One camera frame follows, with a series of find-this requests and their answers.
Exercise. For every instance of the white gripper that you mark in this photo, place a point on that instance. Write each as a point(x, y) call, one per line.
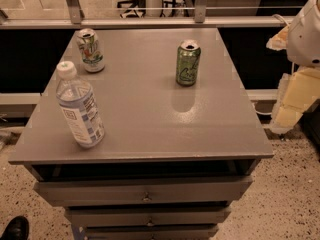
point(305, 37)

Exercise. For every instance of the clear blue-label plastic bottle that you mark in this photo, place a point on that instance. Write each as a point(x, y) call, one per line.
point(77, 101)

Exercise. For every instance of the green soda can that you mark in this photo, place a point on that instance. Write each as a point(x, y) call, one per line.
point(188, 58)

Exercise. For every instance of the grey drawer cabinet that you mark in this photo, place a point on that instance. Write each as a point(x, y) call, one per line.
point(154, 127)

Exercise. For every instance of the black office chair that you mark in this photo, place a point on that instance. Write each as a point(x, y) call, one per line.
point(132, 8)

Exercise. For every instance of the middle grey drawer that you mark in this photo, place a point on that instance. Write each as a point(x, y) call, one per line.
point(151, 216)

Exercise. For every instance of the grey drawer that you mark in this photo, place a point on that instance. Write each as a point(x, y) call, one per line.
point(163, 232)
point(151, 216)
point(143, 191)

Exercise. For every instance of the top grey drawer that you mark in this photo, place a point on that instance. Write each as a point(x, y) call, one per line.
point(143, 191)

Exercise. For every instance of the white 7up soda can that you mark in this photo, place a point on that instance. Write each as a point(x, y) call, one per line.
point(90, 50)

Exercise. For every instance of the grey metal railing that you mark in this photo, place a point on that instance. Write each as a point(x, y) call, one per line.
point(76, 14)

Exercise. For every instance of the bottom grey drawer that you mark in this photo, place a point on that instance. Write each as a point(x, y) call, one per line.
point(163, 232)

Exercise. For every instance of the black shoe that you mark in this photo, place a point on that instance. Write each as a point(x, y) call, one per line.
point(17, 229)

